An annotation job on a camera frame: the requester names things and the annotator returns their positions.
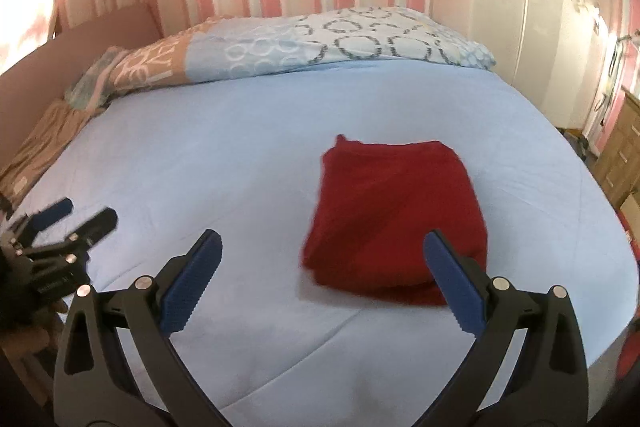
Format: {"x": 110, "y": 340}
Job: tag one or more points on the tan crumpled blanket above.
{"x": 47, "y": 142}

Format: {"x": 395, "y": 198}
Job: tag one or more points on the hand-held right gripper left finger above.
{"x": 192, "y": 277}

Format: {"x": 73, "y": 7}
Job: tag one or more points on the red object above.
{"x": 629, "y": 359}

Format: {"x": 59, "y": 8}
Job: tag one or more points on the wooden dresser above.
{"x": 622, "y": 147}

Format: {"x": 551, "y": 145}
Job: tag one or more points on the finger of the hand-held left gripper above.
{"x": 97, "y": 227}
{"x": 52, "y": 212}

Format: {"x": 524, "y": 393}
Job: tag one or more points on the brown headboard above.
{"x": 85, "y": 49}

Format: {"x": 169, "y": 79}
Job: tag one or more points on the green checked cloth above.
{"x": 95, "y": 79}

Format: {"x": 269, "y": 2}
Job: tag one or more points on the blue and tan pillow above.
{"x": 300, "y": 42}

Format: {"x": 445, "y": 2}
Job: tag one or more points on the bed with light blue sheet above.
{"x": 200, "y": 157}

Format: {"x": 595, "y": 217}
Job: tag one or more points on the red knit sweater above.
{"x": 400, "y": 217}

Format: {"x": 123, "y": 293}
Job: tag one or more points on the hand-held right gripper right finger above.
{"x": 456, "y": 283}

